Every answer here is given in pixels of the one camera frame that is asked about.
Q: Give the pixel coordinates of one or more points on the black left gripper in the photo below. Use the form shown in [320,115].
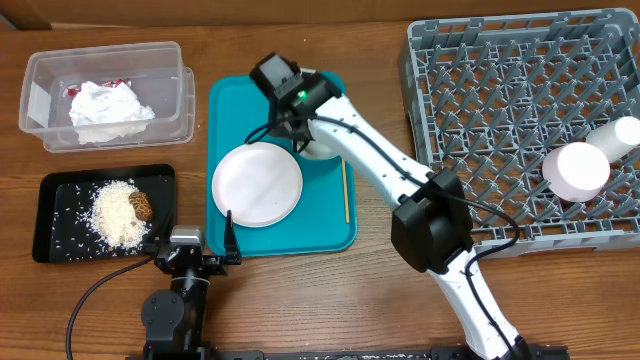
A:
[217,264]

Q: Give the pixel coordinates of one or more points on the white napkin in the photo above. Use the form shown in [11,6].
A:
[101,114]

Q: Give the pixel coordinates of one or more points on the teal serving tray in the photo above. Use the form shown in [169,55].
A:
[317,223]

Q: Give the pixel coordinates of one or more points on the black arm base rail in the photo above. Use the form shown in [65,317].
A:
[436,353]

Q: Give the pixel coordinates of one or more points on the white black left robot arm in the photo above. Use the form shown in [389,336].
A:
[174,318]

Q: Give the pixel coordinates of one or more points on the white paper cup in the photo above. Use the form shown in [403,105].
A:
[617,138]

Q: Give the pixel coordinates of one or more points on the grey bowl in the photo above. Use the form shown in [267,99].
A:
[314,150]

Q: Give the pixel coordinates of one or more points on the grey dishwasher rack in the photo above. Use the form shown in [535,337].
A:
[490,97]

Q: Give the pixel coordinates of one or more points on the clear plastic bin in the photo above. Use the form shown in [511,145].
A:
[159,78]

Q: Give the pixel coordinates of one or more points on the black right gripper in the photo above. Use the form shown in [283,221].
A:
[286,121]

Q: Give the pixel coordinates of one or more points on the red foil wrapper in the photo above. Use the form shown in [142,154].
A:
[73,90]

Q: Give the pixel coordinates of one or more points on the black plastic tray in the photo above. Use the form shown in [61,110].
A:
[157,181]

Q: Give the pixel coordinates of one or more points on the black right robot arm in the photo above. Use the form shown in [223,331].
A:
[431,221]

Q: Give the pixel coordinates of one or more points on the rice food scraps pile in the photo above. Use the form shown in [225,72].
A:
[94,220]

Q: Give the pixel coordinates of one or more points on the wooden chopstick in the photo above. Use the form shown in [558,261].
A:
[345,191]

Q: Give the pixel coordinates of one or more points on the large pink plate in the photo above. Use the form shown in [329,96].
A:
[258,184]

